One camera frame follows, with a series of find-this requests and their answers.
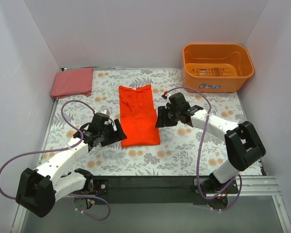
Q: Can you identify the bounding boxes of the orange t shirt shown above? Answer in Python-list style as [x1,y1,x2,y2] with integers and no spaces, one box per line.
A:
[119,84,161,148]

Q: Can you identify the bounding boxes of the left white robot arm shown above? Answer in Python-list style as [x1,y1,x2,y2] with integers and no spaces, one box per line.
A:
[16,113,127,217]

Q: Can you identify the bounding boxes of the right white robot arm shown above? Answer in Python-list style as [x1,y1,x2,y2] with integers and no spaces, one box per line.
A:
[155,93,266,193]

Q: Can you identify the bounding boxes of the orange plastic basket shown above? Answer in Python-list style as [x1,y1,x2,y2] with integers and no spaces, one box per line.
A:
[182,44,255,93]

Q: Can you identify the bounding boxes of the folded pink t shirt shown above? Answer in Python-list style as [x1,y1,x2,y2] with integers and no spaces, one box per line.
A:
[50,67,93,99]

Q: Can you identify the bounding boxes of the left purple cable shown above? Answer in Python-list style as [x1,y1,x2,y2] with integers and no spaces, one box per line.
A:
[0,100,112,221]

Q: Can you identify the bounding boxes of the purple cable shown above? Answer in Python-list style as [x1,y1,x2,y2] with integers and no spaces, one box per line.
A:
[161,86,243,212]
[0,100,112,221]

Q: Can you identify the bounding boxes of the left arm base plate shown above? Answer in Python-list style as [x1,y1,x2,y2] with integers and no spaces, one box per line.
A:
[89,179,109,196]

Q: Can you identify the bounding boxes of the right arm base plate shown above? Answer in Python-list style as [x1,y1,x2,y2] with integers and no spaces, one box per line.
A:
[190,179,239,195]

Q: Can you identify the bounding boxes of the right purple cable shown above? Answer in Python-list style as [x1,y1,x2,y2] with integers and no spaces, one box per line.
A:
[161,86,243,212]

